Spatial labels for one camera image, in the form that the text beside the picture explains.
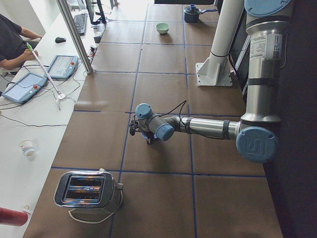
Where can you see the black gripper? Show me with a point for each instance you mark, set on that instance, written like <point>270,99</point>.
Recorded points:
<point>149,139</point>

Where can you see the white paper cup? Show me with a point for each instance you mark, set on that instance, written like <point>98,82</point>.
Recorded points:
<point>27,147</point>

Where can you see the seated person in black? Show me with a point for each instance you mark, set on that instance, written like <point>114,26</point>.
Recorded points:
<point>13,49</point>

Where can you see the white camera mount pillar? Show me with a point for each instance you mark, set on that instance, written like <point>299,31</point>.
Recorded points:
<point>215,70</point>

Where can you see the blue saucepan with lid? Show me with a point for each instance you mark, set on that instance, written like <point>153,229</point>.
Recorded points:
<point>192,13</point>

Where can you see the reacher grabber stick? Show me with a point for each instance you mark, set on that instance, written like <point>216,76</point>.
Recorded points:
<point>60,96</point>

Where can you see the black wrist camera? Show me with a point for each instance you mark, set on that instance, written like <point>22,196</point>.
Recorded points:
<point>133,127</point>

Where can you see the chrome toaster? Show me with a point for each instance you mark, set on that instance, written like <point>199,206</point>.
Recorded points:
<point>90,192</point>

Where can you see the aluminium frame post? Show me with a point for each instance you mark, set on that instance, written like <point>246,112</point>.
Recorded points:
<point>66,13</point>

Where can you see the far blue teach pendant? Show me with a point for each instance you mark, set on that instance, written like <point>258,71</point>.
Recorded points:
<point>62,67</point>

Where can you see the green bowl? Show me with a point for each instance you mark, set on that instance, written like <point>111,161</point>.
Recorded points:
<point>162,28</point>

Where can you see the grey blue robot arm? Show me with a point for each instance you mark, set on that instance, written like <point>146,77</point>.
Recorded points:
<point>255,132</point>

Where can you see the black computer mouse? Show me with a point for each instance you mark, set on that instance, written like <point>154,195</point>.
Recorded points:
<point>59,40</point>

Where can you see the near blue teach pendant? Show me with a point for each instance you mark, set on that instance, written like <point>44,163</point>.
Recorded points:
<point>25,88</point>

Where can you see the red cylinder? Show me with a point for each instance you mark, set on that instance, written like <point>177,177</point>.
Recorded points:
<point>12,217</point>

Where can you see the black monitor stand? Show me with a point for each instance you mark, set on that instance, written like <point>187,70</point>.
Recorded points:
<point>95,11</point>

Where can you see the black keyboard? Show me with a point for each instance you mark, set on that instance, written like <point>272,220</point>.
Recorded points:
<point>80,22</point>

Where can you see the blue teach pendant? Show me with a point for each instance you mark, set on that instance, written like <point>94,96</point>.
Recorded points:
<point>62,67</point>
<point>25,88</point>

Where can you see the blue bowl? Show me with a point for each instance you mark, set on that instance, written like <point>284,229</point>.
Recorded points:
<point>143,135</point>

